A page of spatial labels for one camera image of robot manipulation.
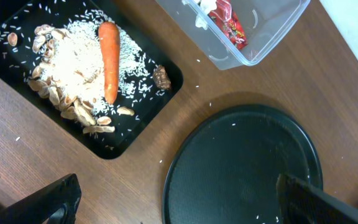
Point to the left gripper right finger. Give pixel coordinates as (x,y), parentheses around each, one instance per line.
(301,202)

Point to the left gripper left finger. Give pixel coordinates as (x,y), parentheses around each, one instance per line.
(56,203)

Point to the rice and food scraps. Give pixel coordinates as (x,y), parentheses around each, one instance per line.
(71,72)

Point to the brown food lump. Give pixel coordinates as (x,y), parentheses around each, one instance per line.
(161,78)

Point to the orange carrot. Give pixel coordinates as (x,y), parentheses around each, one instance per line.
(110,43)

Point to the red snack wrapper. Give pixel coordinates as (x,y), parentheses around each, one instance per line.
(228,22)

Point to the white tissue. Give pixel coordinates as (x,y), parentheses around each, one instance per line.
(207,6)

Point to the round black serving tray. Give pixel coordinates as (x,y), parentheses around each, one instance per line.
(227,168)

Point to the black rectangular tray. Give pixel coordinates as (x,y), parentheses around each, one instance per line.
(139,99)

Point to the clear plastic bin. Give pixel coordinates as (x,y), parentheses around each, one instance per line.
(265,23)

